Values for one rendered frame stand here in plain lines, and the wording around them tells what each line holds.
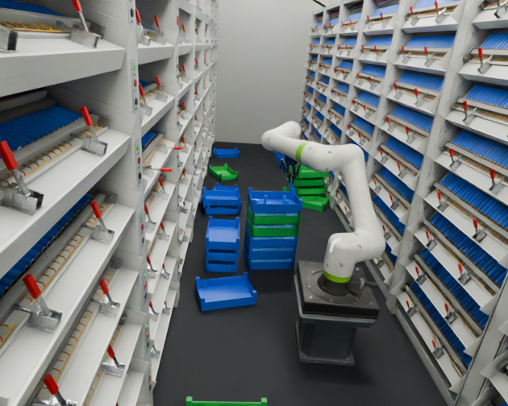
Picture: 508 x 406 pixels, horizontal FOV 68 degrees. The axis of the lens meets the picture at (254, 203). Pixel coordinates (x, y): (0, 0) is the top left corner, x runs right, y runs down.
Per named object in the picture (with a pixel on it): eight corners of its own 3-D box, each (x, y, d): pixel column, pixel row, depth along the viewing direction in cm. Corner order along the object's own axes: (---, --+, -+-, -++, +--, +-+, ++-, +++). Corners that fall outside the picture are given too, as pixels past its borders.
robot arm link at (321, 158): (340, 174, 165) (344, 147, 161) (317, 176, 159) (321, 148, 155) (315, 164, 180) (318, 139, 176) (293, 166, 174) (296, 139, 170)
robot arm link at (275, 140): (317, 158, 180) (313, 137, 174) (297, 167, 176) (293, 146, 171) (276, 143, 209) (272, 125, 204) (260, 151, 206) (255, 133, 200)
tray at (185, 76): (190, 88, 220) (198, 64, 215) (175, 103, 165) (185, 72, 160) (157, 74, 217) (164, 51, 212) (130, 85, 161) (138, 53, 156)
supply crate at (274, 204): (293, 199, 242) (294, 188, 239) (301, 213, 223) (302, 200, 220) (247, 199, 237) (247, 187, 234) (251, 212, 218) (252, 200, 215)
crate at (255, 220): (291, 210, 245) (293, 199, 242) (299, 224, 227) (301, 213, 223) (246, 210, 240) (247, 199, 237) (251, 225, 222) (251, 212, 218)
